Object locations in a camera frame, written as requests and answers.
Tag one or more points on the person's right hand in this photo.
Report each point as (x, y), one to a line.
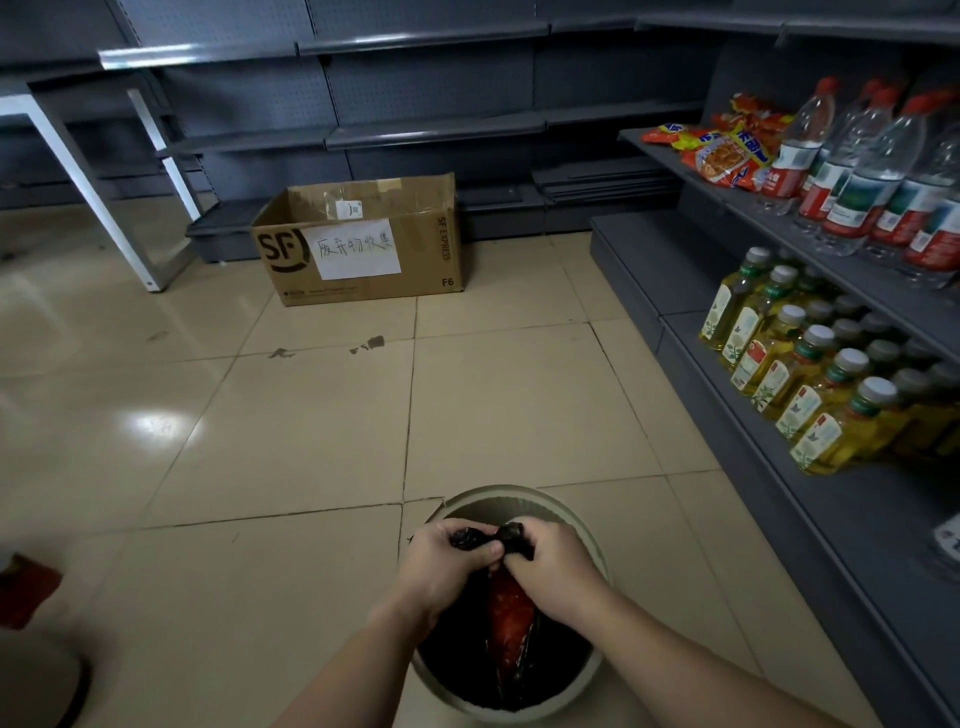
(559, 574)

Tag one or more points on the person's left hand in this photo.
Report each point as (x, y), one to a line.
(435, 570)

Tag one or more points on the person's right thumb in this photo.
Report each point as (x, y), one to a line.
(514, 564)

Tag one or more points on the person's left thumb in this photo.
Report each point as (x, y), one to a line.
(480, 553)

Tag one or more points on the black trash bag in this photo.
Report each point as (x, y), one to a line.
(457, 660)

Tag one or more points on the person's left forearm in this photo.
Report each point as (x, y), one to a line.
(360, 675)

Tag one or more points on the person's right forearm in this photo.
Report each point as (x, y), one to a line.
(675, 675)

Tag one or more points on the round grey trash bin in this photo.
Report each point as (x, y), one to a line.
(480, 501)

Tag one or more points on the red packet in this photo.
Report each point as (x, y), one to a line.
(511, 622)

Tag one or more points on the brown cardboard box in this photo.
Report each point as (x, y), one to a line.
(420, 262)

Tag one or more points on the white paper sheet label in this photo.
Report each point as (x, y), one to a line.
(351, 250)

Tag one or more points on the stocked grey metal shelving unit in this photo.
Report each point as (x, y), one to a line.
(847, 540)

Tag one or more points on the row of yellow oil bottles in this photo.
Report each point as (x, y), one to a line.
(810, 382)

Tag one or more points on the small white sticker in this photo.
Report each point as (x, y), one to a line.
(349, 210)

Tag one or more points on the stack of grey shelf boards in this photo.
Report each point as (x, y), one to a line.
(604, 180)

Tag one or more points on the red cloth object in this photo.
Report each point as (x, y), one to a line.
(26, 592)

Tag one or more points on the pile of orange snack packets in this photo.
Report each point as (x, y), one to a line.
(724, 154)

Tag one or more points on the dark round object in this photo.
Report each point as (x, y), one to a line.
(37, 694)

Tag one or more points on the long grey metal shelving unit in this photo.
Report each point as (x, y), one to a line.
(420, 82)

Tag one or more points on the row of clear water bottles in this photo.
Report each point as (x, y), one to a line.
(862, 187)

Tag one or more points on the white metal table frame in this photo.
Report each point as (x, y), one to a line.
(82, 187)

